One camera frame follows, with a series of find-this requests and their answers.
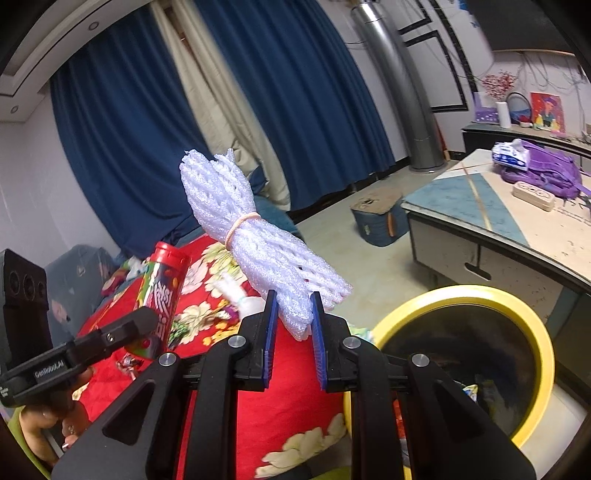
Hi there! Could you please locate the white foam net bundle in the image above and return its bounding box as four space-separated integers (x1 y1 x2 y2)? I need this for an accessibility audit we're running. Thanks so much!
179 148 354 342

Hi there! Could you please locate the white blue tissue pack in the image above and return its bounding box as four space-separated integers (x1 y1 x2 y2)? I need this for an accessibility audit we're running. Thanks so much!
492 138 531 171

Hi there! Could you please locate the person's left forearm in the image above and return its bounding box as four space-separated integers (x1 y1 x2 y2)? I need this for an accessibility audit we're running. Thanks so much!
6 406 52 480

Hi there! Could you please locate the beige oblong case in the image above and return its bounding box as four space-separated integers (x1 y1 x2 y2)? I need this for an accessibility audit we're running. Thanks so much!
512 181 555 213

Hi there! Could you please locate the pile of stuffed toys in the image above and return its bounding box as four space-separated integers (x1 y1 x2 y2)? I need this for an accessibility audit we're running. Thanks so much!
104 257 148 296

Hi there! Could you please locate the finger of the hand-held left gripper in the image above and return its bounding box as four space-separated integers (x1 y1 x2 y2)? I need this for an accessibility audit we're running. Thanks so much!
69 307 160 366

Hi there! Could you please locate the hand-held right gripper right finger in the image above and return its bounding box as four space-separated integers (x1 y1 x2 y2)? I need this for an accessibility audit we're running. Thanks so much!
310 292 536 480

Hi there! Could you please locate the blue curtain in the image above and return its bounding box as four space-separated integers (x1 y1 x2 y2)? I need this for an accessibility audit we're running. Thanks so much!
194 0 409 210
50 21 218 259

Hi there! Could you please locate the grey-blue sofa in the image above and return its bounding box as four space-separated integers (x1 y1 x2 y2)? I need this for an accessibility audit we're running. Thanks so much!
46 194 305 333

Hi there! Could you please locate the red figure painting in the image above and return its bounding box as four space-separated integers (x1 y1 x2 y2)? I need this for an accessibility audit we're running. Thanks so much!
530 91 566 134

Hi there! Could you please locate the round black frame ornament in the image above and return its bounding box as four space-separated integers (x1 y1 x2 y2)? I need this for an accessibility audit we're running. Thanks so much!
505 91 532 127

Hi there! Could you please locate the red candy tube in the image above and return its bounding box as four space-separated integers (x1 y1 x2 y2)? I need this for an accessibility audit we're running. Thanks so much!
131 241 192 361

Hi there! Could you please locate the beige curtain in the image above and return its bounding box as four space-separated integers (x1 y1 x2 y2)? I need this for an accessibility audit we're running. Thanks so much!
150 0 291 213

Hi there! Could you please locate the yellow rimmed black trash can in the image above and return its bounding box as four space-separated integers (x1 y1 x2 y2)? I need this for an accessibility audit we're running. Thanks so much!
344 285 555 480

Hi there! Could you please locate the white vase with pink flowers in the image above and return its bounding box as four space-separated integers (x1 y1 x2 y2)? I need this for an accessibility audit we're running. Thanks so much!
480 69 520 129

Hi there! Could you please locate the person's left hand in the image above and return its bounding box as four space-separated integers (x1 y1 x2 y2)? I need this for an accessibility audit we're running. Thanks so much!
21 399 92 452

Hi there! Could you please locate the blue storage box stool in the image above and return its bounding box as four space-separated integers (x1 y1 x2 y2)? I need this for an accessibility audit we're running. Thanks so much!
350 187 411 247

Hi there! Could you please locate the silver tower air conditioner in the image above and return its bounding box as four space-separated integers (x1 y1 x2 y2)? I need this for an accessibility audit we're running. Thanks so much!
350 0 446 172

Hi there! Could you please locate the marble pattern coffee table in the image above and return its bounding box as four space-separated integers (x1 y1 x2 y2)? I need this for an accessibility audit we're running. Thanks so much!
401 148 591 324

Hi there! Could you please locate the purple backpack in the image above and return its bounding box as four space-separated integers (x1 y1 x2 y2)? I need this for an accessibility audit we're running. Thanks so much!
501 141 586 200

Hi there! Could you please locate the red floral blanket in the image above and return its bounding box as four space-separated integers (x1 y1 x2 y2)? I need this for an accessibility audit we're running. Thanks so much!
69 233 356 480

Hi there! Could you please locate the black wall television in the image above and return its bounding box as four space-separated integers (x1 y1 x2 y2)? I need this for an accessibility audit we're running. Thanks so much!
466 0 578 54

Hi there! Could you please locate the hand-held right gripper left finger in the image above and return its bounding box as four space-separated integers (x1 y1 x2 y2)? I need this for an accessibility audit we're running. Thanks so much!
51 290 278 480

